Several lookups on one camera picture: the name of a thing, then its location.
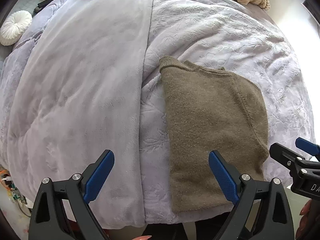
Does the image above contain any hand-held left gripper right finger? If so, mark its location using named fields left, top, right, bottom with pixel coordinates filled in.
left=208, top=150, right=295, bottom=240

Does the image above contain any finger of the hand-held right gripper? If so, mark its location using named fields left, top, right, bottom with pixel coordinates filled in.
left=295, top=137, right=320, bottom=162
left=269, top=142, right=310, bottom=180

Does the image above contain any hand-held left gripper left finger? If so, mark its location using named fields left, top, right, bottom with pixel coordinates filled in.
left=28, top=149, right=115, bottom=240

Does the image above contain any olive brown knit sweater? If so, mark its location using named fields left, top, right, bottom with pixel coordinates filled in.
left=159, top=56, right=270, bottom=215

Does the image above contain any person's right hand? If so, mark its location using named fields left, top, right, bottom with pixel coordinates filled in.
left=295, top=200, right=320, bottom=240

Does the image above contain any white power strip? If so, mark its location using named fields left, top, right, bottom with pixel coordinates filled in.
left=9, top=177, right=27, bottom=206

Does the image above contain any lavender plush blanket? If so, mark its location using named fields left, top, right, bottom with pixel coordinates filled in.
left=0, top=0, right=314, bottom=230

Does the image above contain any round white pleated pillow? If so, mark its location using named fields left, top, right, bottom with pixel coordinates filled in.
left=0, top=10, right=33, bottom=46

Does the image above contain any dark cloth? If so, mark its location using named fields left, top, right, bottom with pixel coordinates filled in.
left=37, top=0, right=54, bottom=13

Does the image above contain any grey quilted headboard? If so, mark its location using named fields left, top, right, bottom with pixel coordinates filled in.
left=0, top=0, right=43, bottom=64

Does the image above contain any orange cable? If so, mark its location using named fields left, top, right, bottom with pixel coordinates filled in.
left=0, top=169, right=13, bottom=188

